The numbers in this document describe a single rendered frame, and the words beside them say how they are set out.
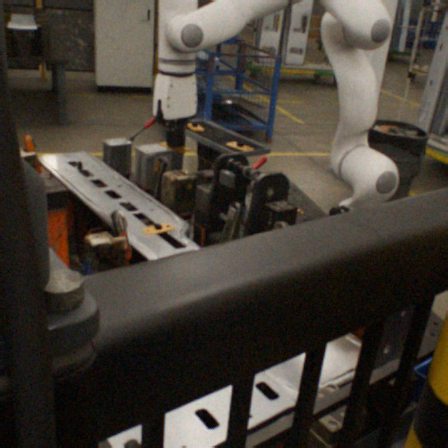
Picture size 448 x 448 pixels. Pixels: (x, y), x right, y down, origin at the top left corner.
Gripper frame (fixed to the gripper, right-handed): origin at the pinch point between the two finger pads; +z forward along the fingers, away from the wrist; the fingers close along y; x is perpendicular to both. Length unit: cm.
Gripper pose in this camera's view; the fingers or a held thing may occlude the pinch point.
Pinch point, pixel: (175, 137)
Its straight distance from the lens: 131.2
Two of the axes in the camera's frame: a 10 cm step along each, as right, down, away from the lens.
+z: -0.6, 9.0, 4.2
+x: 7.2, 3.4, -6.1
